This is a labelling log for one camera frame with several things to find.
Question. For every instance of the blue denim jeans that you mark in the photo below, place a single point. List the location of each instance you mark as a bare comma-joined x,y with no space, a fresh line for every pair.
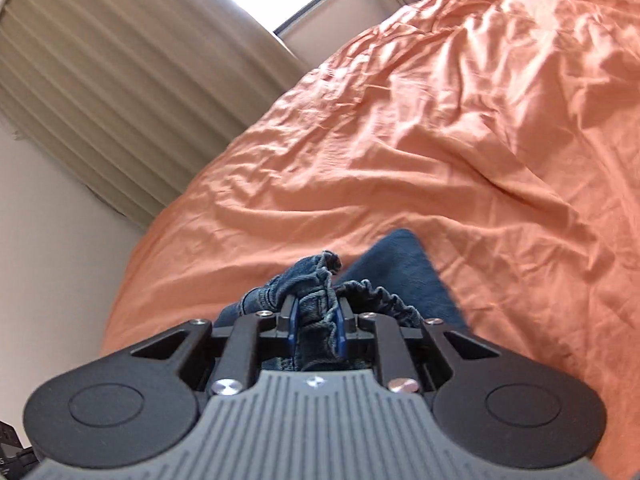
394,278

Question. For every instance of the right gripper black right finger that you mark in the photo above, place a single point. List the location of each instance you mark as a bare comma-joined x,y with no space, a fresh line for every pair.
380,337

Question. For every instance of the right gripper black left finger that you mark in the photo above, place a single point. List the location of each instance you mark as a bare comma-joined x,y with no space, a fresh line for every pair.
251,340

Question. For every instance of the orange bed sheet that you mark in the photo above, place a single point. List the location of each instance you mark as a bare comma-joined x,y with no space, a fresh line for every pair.
503,133

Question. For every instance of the beige curtain left of window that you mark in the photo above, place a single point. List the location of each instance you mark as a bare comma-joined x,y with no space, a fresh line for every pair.
136,97

